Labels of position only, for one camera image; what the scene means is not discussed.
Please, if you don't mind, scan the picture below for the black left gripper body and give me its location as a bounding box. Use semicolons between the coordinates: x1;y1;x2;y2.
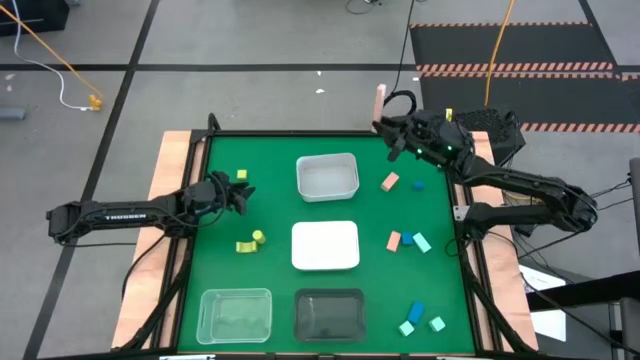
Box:
182;171;237;218

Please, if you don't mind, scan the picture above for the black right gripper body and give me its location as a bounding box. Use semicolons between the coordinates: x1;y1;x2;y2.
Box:
399;110;475;169

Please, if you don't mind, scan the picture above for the pink block tall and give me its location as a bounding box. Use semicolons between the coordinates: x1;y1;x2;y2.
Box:
373;83;388;126

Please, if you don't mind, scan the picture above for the teal rectangular block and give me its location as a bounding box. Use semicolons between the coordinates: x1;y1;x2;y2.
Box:
411;231;433;255

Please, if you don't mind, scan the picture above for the blue rectangular block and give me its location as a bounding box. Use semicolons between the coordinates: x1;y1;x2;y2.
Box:
406;300;426;326

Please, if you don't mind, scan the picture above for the black perforated computer tower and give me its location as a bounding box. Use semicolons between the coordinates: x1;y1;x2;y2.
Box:
452;108;527;166

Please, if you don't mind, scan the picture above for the grey translucent plastic bin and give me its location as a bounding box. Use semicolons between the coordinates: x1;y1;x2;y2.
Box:
295;152;361;203

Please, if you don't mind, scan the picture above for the white plastic tray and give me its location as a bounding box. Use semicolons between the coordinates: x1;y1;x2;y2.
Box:
291;220;361;272

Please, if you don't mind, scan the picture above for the clear plastic bin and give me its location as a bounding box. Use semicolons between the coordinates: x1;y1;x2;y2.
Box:
195;287;274;346

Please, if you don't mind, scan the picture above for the black hazard-striped floor mat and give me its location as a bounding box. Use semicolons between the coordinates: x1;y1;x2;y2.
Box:
408;21;621;72
418;72;640;134

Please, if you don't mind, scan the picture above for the green table mat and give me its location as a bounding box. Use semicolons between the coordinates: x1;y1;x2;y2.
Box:
177;134;476;354

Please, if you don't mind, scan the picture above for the dark tinted plastic bin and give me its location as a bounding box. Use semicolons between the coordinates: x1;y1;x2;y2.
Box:
293;287;367;343

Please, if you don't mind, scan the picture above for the white box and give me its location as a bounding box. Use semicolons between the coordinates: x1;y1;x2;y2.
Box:
518;263;569;344

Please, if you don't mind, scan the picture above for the black box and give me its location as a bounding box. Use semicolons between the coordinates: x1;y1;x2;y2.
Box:
0;0;71;37

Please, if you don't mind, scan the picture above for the black metal table frame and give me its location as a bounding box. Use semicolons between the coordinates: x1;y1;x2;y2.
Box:
112;112;539;360

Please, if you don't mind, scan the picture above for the black hanging cable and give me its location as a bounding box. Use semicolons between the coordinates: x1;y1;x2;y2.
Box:
382;0;419;119

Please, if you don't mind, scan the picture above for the yellow hanging cable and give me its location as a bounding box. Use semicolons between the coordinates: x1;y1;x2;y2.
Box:
483;0;517;108

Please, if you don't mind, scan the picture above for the black floor cable loop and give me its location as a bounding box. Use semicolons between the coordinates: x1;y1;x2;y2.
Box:
344;0;384;16

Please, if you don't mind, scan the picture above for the grey post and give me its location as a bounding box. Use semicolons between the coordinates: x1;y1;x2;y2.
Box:
628;157;640;241

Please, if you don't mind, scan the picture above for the orange floor cable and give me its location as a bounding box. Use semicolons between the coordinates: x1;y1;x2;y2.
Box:
0;3;105;99

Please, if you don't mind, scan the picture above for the white floor cable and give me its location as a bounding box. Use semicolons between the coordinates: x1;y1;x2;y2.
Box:
10;0;94;112

